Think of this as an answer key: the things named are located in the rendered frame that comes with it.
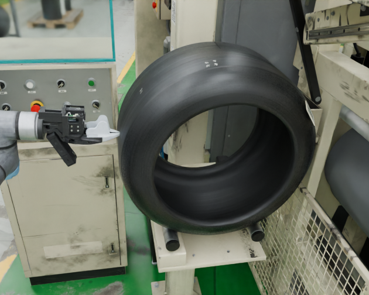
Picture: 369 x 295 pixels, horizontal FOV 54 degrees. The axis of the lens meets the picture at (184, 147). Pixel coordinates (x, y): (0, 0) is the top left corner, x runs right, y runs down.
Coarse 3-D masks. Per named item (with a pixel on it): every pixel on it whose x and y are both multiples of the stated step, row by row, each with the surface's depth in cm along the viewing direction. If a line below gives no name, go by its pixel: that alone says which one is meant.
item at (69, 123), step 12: (72, 108) 97; (84, 108) 98; (48, 120) 94; (60, 120) 95; (72, 120) 95; (84, 120) 96; (48, 132) 96; (60, 132) 97; (72, 132) 96; (84, 132) 101
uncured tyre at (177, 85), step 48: (192, 48) 101; (240, 48) 102; (144, 96) 93; (192, 96) 87; (240, 96) 89; (288, 96) 93; (144, 144) 91; (288, 144) 121; (144, 192) 99; (192, 192) 133; (240, 192) 130; (288, 192) 109
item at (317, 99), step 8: (296, 0) 110; (296, 8) 111; (296, 16) 113; (304, 16) 113; (296, 24) 115; (304, 24) 114; (296, 32) 118; (304, 48) 119; (304, 56) 121; (312, 56) 121; (304, 64) 124; (312, 64) 122; (312, 72) 124; (312, 80) 126; (312, 88) 127; (312, 96) 130; (320, 96) 130
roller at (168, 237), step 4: (164, 228) 117; (164, 232) 116; (168, 232) 115; (172, 232) 115; (176, 232) 116; (164, 236) 115; (168, 236) 113; (172, 236) 113; (176, 236) 114; (168, 240) 112; (172, 240) 112; (176, 240) 113; (168, 244) 112; (172, 244) 112; (176, 244) 112; (168, 248) 112; (172, 248) 113; (176, 248) 113
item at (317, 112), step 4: (304, 96) 144; (308, 100) 141; (308, 104) 141; (312, 104) 138; (312, 108) 138; (316, 108) 135; (320, 108) 133; (312, 112) 132; (316, 112) 133; (320, 112) 133; (316, 116) 134; (320, 116) 134; (316, 120) 134; (316, 124) 135; (316, 128) 136; (316, 132) 137
